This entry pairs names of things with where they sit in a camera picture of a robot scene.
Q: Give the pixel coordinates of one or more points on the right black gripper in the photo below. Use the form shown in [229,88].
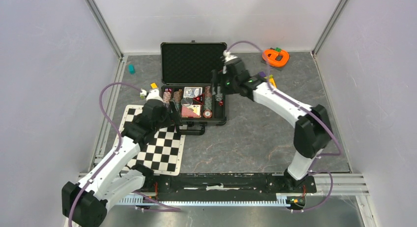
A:
[216,78]

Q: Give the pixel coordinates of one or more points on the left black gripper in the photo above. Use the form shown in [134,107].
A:
[175,114]

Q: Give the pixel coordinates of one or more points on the brown poker chip roll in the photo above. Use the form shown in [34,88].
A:
[208,94]

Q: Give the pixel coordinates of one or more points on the clear round disc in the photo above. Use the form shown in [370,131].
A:
[186,102]

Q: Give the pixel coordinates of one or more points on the grey green chip roll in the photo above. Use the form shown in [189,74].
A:
[219,96]

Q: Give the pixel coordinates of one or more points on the brown 100 chip roll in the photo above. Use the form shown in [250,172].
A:
[177,96]

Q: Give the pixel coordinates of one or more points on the pink brown chip roll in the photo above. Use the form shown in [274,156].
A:
[167,97]

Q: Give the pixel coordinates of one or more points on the green blue chip roll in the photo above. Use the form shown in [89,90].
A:
[208,104]

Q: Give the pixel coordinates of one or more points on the red white poker chip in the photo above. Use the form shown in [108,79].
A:
[207,114]

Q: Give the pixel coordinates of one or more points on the black poker carrying case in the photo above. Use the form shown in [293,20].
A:
[190,64]

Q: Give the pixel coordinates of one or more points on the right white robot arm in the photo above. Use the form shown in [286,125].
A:
[312,129]

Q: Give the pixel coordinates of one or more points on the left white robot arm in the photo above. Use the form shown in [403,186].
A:
[88,201]

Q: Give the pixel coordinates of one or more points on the red playing card deck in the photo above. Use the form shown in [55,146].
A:
[192,111]

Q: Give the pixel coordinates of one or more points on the blue playing card deck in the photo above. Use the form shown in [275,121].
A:
[192,92]

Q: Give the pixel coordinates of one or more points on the yellow toy block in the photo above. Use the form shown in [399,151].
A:
[154,86]

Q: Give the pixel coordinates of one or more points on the black white chessboard mat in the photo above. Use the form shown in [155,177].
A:
[163,154]

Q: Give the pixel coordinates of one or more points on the yellow triangle toy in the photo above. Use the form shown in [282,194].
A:
[271,80]

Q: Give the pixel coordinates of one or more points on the orange toy track piece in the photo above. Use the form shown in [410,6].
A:
[275,57]

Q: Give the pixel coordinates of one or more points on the teal toy block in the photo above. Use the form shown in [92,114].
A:
[131,69]

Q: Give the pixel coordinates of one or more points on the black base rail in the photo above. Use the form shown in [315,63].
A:
[223,189]

